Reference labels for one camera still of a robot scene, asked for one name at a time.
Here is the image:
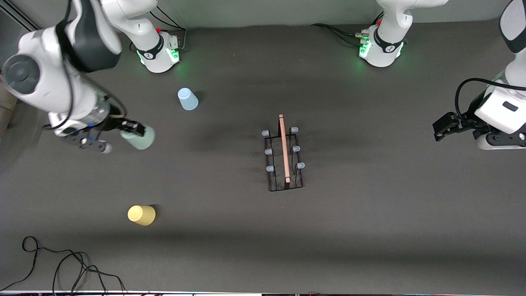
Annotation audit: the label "pale green plastic cup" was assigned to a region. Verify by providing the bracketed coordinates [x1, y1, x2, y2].
[120, 125, 156, 150]

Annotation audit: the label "yellow plastic cup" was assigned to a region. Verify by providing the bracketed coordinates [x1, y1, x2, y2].
[127, 205, 157, 226]

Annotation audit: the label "black wire cup holder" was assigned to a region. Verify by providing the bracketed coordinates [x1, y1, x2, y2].
[262, 114, 306, 192]

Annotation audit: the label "light blue plastic cup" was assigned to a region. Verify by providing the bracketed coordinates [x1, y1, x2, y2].
[178, 88, 199, 111]

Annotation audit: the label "dark grey table mat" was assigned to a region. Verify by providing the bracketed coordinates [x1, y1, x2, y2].
[0, 16, 526, 294]

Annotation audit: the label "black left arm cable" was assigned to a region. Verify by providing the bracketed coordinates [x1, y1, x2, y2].
[454, 78, 526, 124]

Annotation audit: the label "black right arm base cables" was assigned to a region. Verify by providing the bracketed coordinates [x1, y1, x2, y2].
[129, 4, 188, 54]

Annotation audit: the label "black arm base cables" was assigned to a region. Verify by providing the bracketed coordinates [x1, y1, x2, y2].
[129, 4, 188, 54]
[310, 10, 385, 46]

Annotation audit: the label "black frame rail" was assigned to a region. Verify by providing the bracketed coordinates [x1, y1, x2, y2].
[0, 3, 42, 32]

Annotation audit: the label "black left arm base cables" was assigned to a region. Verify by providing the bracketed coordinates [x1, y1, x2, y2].
[310, 10, 385, 46]

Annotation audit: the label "loose black cable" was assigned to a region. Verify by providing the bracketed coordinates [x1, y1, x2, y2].
[0, 236, 126, 295]

